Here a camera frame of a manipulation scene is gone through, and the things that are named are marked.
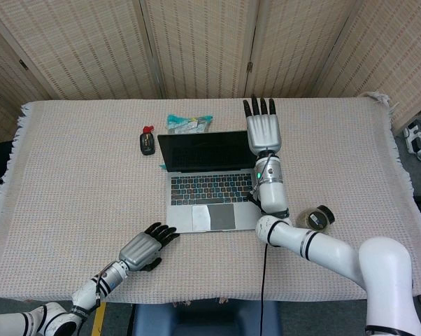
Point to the left silver and black robot hand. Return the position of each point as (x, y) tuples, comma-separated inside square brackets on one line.
[(140, 250)]

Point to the right silver and black robot hand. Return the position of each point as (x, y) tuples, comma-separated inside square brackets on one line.
[(264, 133)]

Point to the silver laptop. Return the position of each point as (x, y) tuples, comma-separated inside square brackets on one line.
[(203, 190)]

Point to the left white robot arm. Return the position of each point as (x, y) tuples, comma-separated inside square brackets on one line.
[(88, 294)]

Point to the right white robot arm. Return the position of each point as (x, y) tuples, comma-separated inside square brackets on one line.
[(382, 269)]

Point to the teal and silver snack bag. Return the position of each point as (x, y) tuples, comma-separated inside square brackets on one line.
[(187, 126)]

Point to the beige woven tablecloth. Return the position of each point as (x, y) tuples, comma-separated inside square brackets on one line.
[(74, 182)]

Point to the glass jar with black lid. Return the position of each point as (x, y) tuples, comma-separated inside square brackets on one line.
[(315, 218)]

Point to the woven folding screen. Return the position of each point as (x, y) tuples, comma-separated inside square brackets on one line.
[(203, 45)]

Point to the black bottle with red cap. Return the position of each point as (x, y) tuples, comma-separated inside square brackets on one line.
[(147, 143)]

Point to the white power strip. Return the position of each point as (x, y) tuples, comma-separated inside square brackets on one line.
[(414, 138)]

